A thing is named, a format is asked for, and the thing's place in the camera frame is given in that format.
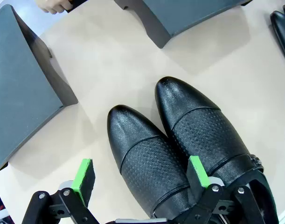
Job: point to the black textured buckle shoe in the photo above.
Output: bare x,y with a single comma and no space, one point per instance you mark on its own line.
144,158
203,126

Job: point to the black smooth leather shoe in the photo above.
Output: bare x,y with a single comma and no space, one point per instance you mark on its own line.
282,35

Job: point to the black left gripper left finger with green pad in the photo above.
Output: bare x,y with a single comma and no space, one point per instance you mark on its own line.
63,205

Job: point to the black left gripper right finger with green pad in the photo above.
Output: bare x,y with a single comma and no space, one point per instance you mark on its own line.
212,200

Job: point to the black low shoe stand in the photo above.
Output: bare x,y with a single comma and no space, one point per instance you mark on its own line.
175,16
18,93

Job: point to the person's right hand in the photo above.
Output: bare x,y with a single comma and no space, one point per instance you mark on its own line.
53,5

